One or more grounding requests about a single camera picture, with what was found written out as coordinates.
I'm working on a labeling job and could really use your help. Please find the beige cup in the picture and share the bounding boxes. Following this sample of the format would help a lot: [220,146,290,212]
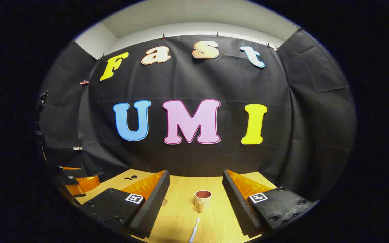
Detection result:
[194,190,212,213]

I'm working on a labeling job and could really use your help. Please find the wooden desktop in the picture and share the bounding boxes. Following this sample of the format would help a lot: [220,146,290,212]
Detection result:
[75,169,278,243]

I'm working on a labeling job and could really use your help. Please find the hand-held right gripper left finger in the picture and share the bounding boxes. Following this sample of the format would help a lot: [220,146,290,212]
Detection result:
[80,170,170,238]

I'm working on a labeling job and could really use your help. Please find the dark stand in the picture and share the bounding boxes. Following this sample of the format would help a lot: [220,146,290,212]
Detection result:
[35,89,49,162]

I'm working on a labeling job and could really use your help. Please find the light blue toothbrush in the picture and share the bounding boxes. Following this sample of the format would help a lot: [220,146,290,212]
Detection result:
[188,218,201,243]

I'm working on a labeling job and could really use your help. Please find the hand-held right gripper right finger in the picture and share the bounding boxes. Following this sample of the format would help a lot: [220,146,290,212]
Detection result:
[222,170,316,237]

